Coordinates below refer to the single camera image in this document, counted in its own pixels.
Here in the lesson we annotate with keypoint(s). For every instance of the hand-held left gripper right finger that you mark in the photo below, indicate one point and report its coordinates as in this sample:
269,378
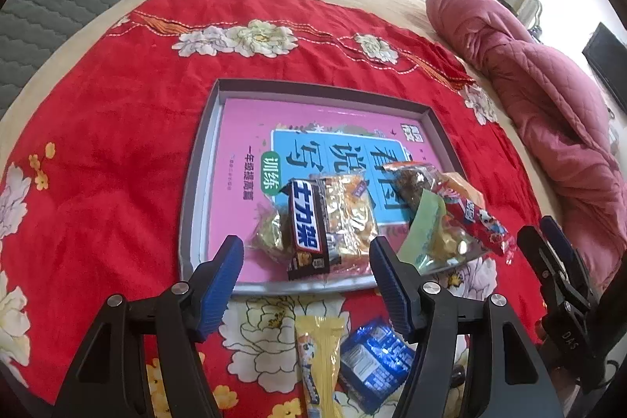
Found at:
392,290

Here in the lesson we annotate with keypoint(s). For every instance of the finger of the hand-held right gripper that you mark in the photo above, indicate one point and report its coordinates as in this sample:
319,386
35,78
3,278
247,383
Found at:
563,249
551,271

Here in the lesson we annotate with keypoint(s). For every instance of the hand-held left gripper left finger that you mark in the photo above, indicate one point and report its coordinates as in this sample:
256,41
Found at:
220,288

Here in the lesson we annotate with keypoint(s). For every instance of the green and yellow snack packet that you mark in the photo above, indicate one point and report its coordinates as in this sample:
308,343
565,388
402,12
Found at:
426,227

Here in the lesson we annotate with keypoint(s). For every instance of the golden snack packet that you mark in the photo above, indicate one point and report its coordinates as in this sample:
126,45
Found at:
269,232

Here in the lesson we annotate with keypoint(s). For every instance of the yellow rice cracker packet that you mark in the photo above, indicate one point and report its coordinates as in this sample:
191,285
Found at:
348,217

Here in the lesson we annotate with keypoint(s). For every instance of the red cartoon candy packet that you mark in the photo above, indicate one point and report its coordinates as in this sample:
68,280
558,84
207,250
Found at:
475,215

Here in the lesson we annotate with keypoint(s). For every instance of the dark chocolate bar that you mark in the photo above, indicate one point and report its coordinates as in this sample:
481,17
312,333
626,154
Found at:
306,227

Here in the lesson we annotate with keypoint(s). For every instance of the grey cardboard box tray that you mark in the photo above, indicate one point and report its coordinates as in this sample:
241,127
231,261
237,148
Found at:
198,183

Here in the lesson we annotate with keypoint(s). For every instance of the blue cookie packet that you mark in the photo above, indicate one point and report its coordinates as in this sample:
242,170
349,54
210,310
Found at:
372,359

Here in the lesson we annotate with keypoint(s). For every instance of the yellow cartoon snack packet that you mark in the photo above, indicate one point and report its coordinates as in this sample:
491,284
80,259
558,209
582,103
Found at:
318,364

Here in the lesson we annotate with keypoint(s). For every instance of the clear orange-edged snack packet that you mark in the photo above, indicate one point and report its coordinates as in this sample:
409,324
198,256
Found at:
409,185

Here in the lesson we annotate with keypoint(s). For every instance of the pink book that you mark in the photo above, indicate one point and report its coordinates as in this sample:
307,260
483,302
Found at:
245,129

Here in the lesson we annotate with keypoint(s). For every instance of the red floral cloth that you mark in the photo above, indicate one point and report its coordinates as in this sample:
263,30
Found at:
122,153

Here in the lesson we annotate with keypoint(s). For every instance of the pink quilt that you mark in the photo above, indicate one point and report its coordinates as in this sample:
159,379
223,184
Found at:
529,80

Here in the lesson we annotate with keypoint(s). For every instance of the black television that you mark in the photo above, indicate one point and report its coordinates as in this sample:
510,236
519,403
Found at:
607,55

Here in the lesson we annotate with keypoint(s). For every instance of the white metal chair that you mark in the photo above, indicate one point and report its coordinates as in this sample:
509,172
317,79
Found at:
528,6

